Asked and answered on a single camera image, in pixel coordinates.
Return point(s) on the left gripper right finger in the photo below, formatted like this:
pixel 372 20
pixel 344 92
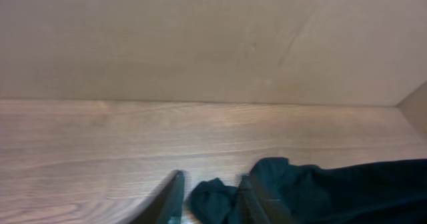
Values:
pixel 257 206

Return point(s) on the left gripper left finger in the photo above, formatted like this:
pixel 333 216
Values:
pixel 165 204

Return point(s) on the black t-shirt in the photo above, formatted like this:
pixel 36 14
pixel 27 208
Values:
pixel 382 192

